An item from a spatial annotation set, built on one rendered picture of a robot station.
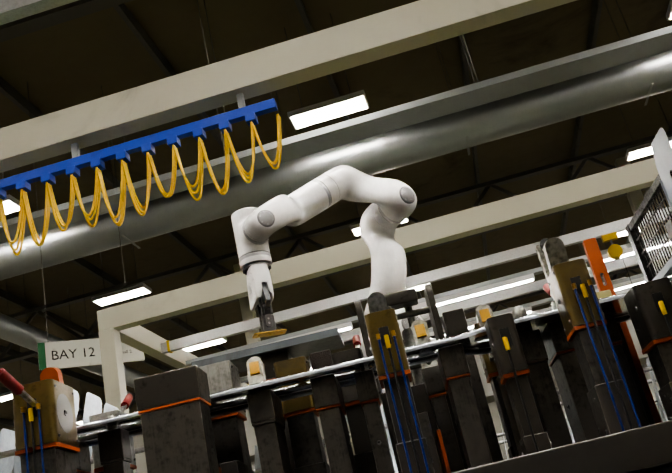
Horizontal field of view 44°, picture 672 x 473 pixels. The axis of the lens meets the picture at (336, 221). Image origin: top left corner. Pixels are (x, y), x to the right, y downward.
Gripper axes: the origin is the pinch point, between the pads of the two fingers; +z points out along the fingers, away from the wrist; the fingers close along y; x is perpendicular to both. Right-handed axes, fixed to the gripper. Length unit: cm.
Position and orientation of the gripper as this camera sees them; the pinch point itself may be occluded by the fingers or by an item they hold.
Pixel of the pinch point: (267, 324)
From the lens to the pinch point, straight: 213.1
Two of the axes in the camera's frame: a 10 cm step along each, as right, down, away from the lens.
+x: 9.5, -1.0, 3.1
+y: 2.4, -4.2, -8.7
